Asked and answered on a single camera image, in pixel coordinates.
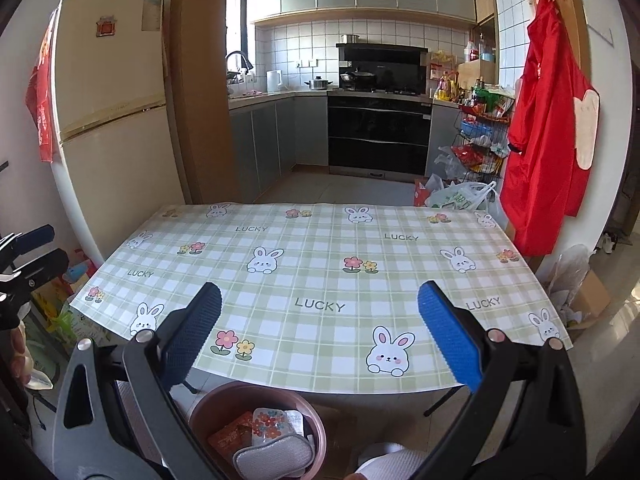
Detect orange snack wrapper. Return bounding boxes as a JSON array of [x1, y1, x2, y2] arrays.
[[207, 412, 253, 464]]

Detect white floral card package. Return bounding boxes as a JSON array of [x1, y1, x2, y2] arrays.
[[252, 408, 305, 446]]

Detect pink trash bin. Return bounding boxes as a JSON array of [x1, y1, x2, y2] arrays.
[[189, 382, 326, 479]]

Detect grey kitchen cabinets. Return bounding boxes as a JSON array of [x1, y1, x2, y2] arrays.
[[229, 91, 329, 203]]

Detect kitchen faucet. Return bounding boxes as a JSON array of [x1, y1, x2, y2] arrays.
[[226, 50, 254, 84]]

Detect person's left hand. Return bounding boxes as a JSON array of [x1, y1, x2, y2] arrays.
[[9, 321, 32, 386]]

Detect beige refrigerator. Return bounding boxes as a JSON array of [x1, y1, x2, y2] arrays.
[[51, 0, 184, 264]]

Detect red bag beside fridge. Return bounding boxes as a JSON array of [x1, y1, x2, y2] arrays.
[[25, 10, 58, 164]]

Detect cardboard box on floor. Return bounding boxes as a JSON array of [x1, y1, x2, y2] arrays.
[[550, 270, 611, 330]]

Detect red fridge magnet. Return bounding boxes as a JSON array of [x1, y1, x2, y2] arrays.
[[96, 15, 117, 38]]

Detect white green plastic bag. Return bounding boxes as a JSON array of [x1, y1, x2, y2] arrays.
[[426, 182, 496, 211]]

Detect green checked tablecloth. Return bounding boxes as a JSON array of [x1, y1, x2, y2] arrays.
[[72, 204, 567, 394]]

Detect wooden partition pillar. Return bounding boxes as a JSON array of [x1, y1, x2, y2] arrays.
[[168, 0, 242, 204]]

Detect red box on floor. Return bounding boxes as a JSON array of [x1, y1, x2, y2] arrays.
[[413, 179, 431, 207]]

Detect white electric kettle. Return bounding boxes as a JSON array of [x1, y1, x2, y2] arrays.
[[266, 70, 283, 93]]

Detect red hanging apron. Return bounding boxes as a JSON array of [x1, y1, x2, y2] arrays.
[[500, 0, 600, 257]]

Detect steel cooking pot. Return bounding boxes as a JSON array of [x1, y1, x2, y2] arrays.
[[305, 77, 332, 91]]

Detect black oven range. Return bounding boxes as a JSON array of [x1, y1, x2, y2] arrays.
[[328, 92, 433, 181]]

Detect black wok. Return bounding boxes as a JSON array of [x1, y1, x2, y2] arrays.
[[340, 70, 376, 87]]

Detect black range hood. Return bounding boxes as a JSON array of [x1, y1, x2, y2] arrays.
[[336, 42, 431, 96]]

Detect wire snack rack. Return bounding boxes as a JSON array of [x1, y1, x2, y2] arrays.
[[435, 77, 515, 184]]

